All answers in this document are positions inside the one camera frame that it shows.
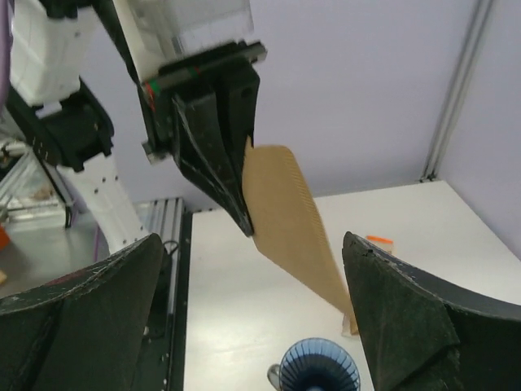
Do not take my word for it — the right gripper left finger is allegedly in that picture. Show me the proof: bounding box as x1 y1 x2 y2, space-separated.
1 234 164 390

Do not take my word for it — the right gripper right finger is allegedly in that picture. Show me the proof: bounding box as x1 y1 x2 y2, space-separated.
342 232 520 390

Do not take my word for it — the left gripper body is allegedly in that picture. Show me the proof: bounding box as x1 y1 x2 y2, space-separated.
91 1 267 159

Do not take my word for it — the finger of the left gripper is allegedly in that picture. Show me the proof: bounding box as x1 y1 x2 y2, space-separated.
219 60 260 220
172 87 254 237

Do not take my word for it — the orange coffee filter box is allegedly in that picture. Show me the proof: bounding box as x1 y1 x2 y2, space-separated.
366 235 395 254

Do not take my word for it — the blue glass dripper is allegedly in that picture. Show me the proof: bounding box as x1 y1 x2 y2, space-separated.
278 337 361 391

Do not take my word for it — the brown paper coffee filter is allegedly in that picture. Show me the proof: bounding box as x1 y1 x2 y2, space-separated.
242 139 359 336

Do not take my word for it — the glass coffee carafe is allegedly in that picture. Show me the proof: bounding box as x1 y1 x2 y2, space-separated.
267 363 282 391

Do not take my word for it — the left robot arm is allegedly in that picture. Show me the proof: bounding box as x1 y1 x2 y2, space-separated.
1 1 267 253

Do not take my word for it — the aluminium frame rail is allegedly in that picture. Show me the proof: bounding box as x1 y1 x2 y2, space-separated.
134 197 184 243

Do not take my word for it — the black mounting base plate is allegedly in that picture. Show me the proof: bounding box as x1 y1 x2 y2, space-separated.
131 211 192 390

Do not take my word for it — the right aluminium corner post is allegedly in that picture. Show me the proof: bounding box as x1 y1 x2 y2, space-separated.
419 0 497 182

